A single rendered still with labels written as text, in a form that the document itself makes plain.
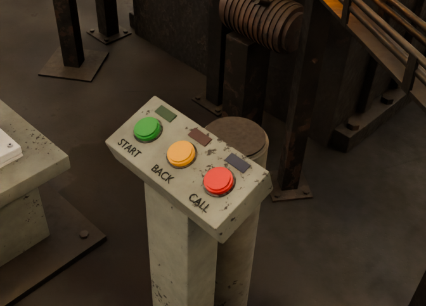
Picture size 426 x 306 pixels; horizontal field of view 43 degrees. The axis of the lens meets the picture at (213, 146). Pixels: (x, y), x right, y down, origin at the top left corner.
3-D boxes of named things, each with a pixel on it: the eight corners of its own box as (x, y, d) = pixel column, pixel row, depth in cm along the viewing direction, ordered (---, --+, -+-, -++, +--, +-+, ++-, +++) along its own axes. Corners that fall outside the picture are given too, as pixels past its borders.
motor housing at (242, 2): (237, 128, 177) (250, -29, 142) (289, 161, 166) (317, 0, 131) (208, 146, 170) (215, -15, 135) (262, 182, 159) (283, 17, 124)
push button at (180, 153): (183, 141, 80) (180, 134, 78) (202, 155, 78) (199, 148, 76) (164, 160, 79) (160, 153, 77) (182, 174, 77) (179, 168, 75)
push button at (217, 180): (219, 167, 76) (217, 160, 75) (240, 182, 74) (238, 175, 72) (200, 187, 75) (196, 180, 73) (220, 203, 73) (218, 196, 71)
